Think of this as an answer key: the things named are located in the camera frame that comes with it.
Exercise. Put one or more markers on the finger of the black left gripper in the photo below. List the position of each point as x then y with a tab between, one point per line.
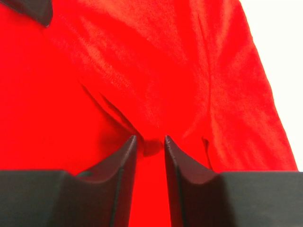
39	10

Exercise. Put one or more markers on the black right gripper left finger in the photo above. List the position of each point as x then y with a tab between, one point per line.
101	196

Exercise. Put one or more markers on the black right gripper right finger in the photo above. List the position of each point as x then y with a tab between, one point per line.
200	197

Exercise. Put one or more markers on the red t shirt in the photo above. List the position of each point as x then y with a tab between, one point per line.
74	92

